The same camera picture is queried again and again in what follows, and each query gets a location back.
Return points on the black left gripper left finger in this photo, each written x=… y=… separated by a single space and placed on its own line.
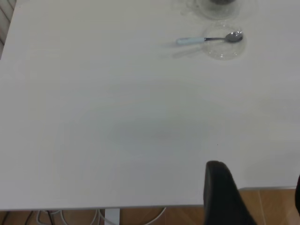
x=220 y=199

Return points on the clear glass saucer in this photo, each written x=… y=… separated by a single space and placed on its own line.
x=222 y=53

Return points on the clear double-wall glass cup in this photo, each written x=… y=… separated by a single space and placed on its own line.
x=211 y=14

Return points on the white table leg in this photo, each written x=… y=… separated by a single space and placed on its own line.
x=112 y=216

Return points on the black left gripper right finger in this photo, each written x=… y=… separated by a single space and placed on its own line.
x=298 y=194

